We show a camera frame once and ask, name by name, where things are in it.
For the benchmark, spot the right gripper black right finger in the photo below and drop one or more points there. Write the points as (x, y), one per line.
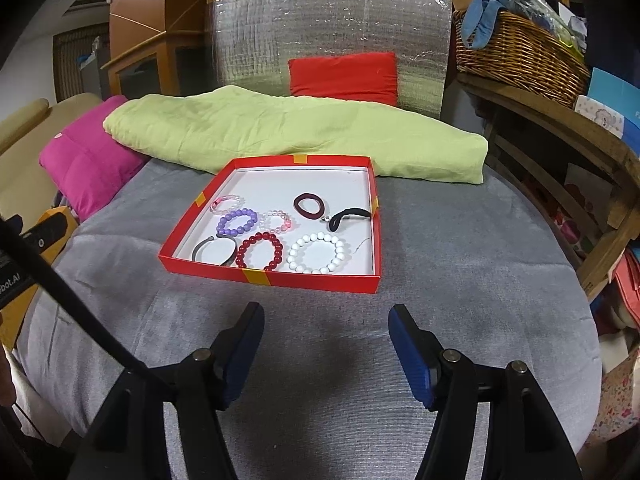
(418, 352)

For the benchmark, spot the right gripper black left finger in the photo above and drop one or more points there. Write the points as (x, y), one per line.
(234, 351)

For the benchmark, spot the grey metal bangle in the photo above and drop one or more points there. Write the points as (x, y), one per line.
(215, 250)

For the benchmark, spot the red white jewelry box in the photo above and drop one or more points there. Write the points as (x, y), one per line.
(302, 221)

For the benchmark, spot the grey bed cover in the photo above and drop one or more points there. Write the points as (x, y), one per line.
(326, 397)

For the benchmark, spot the floral paper bag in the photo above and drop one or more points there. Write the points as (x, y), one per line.
(619, 403)

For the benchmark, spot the light green folded blanket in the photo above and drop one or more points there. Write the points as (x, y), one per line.
(205, 132)

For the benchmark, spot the magenta pillow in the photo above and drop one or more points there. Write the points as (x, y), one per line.
(86, 164)

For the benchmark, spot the wooden shelf table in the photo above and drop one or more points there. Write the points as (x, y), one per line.
(534, 143)

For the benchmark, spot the small red cushion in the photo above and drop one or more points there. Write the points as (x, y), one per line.
(363, 77)

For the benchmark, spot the wicker basket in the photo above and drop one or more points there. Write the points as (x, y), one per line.
(523, 55)

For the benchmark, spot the silver foil insulation panel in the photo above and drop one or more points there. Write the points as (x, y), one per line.
(252, 41)

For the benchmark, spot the light blue cardboard box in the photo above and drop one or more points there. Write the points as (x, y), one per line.
(617, 106)

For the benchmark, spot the blue cloth in basket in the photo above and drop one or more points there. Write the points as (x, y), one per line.
(479, 22)

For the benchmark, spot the wooden cabinet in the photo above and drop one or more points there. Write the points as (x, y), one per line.
(159, 32)

